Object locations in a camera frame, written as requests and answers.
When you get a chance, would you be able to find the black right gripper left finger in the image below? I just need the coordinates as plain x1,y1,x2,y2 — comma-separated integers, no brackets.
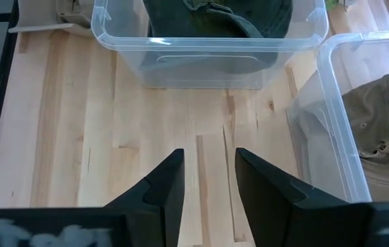
104,148,185,247

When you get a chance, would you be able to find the dark green cap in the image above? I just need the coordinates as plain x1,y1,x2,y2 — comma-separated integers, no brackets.
180,0,294,39
139,0,284,75

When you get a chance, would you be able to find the khaki cap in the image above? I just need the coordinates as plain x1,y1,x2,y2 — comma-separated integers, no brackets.
8,0,95,37

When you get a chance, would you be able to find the large clear plastic bin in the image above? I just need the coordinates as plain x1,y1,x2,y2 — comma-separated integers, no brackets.
90,0,329,90

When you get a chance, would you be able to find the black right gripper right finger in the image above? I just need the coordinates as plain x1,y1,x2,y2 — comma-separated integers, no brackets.
234,148,375,247

